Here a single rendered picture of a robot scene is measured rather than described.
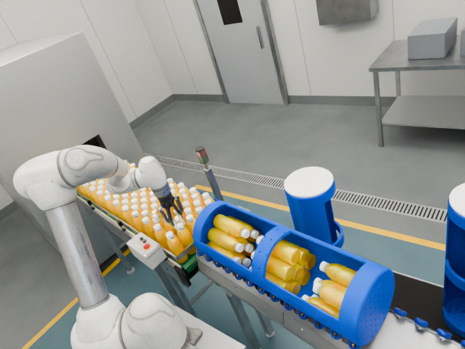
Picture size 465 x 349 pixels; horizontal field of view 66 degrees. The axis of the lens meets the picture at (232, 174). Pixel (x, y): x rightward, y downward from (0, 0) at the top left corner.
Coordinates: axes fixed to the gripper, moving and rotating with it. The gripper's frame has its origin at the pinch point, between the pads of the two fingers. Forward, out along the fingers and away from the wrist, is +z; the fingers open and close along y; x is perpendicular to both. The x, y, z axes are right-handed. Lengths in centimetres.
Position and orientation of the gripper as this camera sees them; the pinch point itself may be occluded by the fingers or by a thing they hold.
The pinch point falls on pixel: (178, 221)
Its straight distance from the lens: 195.8
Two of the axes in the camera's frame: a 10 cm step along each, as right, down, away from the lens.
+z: 2.8, 8.0, 5.3
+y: 6.7, -5.6, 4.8
